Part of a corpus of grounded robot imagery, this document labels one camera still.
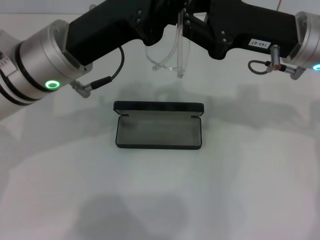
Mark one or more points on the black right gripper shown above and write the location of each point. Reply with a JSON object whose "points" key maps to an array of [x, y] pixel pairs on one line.
{"points": [[240, 27]]}

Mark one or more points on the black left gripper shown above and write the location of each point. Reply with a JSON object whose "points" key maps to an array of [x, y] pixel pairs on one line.
{"points": [[105, 30]]}

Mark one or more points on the clear plastic glasses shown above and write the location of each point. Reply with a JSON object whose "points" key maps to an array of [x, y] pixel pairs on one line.
{"points": [[180, 50]]}

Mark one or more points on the black glasses case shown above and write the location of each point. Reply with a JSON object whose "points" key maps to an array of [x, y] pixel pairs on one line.
{"points": [[160, 106]]}

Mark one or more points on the silver right wrist plug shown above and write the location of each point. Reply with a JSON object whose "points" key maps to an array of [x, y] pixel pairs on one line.
{"points": [[275, 51]]}

